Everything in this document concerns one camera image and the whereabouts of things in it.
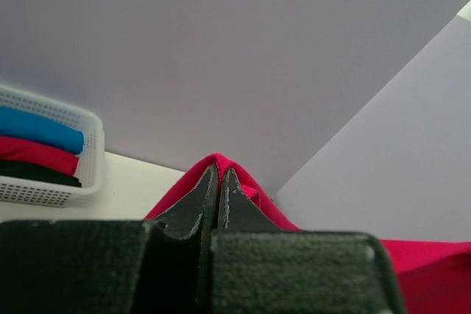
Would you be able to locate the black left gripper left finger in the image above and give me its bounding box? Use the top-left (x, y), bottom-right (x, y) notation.
top-left (1, 165), bottom-right (219, 313)

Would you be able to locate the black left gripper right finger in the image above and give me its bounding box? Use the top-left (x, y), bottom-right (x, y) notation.
top-left (211, 169), bottom-right (406, 313)

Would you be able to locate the red t shirt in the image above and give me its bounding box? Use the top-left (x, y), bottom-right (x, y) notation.
top-left (145, 154), bottom-right (470, 313)
top-left (1, 136), bottom-right (79, 176)

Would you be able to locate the white perforated plastic basket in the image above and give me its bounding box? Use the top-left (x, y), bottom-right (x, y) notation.
top-left (1, 84), bottom-right (105, 207)

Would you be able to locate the rolled black t shirt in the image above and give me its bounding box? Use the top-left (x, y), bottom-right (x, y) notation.
top-left (1, 160), bottom-right (82, 188)

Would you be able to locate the rolled red t shirt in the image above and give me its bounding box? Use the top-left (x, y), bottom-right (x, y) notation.
top-left (1, 136), bottom-right (79, 176)

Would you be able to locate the rolled blue t shirt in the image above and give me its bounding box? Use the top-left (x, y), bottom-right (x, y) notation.
top-left (1, 107), bottom-right (85, 154)

